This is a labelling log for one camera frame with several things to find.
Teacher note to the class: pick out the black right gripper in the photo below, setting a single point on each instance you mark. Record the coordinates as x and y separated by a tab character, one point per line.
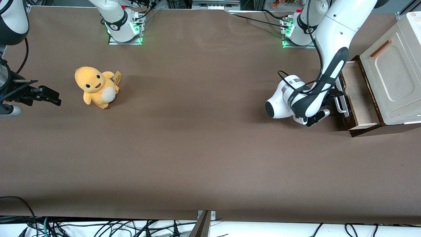
17	93

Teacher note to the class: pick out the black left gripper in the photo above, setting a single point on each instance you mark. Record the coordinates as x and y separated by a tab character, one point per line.
333	93

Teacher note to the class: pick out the dark brown wooden drawer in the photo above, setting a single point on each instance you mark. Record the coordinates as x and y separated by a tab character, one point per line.
358	92

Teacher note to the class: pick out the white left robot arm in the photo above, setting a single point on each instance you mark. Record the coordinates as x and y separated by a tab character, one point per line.
335	29

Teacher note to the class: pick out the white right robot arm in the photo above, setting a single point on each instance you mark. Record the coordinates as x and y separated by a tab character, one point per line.
13	23

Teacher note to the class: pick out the yellow plush toy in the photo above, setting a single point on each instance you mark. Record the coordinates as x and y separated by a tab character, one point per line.
95	87

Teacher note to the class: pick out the cream plastic box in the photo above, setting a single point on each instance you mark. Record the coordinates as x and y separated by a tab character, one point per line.
394	75

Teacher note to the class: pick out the yellow paper hang tag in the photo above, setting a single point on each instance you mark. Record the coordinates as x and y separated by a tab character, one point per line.
117	76

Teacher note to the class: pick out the small orange object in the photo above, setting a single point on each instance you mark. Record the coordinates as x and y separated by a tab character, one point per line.
275	4

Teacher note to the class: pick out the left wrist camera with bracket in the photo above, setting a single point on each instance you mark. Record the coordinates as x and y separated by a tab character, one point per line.
318	117

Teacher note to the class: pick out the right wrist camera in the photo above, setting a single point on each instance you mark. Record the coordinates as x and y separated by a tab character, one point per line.
10	110

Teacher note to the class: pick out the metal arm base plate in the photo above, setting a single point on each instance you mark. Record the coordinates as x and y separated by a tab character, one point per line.
138	39
306	46

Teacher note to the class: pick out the grey metal rail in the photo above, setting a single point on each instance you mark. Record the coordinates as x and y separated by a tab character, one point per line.
215	6

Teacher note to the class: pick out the silver metal bracket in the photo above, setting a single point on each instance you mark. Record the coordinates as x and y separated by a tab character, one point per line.
213	215

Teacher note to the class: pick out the dark grey post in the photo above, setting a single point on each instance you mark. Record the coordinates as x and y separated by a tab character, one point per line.
201	227

